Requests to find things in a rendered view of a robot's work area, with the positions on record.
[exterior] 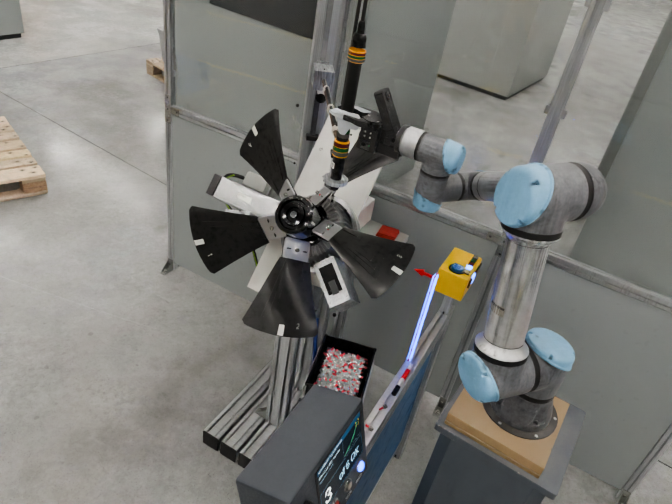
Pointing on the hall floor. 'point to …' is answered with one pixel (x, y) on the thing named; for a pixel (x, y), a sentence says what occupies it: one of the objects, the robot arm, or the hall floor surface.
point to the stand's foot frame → (244, 421)
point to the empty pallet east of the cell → (18, 166)
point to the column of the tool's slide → (311, 77)
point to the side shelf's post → (341, 314)
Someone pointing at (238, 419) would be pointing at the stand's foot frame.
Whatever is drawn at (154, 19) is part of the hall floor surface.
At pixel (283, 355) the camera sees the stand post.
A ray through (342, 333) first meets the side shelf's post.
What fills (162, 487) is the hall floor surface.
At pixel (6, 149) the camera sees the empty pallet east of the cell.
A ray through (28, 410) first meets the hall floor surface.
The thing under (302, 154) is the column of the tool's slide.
